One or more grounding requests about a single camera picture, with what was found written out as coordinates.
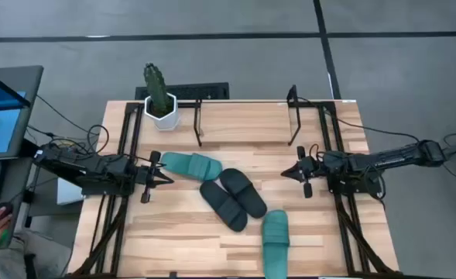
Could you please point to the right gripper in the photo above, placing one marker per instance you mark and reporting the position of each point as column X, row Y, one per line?
column 309, row 170

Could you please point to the black rubber slide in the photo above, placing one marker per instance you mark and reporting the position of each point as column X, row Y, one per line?
column 245, row 193
column 221, row 207

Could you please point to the black perforated panel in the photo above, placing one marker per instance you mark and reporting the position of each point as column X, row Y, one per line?
column 196, row 91

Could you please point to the black aluminium table frame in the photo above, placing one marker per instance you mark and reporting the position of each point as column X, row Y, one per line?
column 134, row 105

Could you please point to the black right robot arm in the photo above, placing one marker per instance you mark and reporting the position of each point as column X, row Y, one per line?
column 386, row 159

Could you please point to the white box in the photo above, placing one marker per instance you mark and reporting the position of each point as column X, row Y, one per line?
column 67, row 193

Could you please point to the green cactus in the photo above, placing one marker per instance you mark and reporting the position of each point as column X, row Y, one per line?
column 156, row 85

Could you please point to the white sticker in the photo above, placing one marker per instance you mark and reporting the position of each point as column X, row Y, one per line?
column 349, row 101

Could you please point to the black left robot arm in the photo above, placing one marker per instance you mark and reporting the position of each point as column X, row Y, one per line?
column 92, row 170

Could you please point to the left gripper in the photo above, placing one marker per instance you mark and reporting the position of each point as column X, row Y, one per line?
column 150, row 176

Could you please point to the wooden shelf with black frame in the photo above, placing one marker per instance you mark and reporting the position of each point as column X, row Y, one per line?
column 247, row 124

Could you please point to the teal rubber slide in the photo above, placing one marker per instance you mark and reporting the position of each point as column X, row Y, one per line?
column 275, row 244
column 185, row 164

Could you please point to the grey side desk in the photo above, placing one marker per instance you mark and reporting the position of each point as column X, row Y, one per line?
column 16, row 182

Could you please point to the monitor with blue screen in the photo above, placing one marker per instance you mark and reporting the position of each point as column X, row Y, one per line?
column 3, row 124

